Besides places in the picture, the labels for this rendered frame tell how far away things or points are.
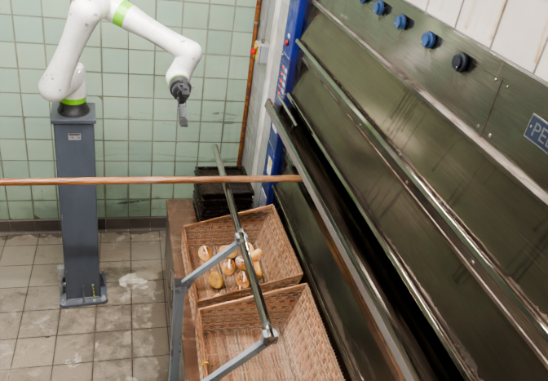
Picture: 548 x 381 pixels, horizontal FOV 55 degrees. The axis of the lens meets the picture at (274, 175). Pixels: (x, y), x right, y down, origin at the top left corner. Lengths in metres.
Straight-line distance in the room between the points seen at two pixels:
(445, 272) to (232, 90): 2.32
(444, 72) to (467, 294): 0.57
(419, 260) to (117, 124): 2.42
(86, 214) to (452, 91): 2.14
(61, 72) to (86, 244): 1.07
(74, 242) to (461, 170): 2.28
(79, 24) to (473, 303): 1.80
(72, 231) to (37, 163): 0.75
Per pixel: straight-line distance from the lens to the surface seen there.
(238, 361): 1.72
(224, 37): 3.34
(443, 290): 1.44
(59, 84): 2.53
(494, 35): 1.30
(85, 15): 2.35
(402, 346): 1.38
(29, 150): 3.65
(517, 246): 1.21
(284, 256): 2.57
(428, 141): 1.49
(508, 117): 1.26
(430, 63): 1.52
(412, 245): 1.55
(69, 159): 2.84
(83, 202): 2.98
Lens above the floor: 2.39
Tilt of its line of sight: 30 degrees down
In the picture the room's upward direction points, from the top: 9 degrees clockwise
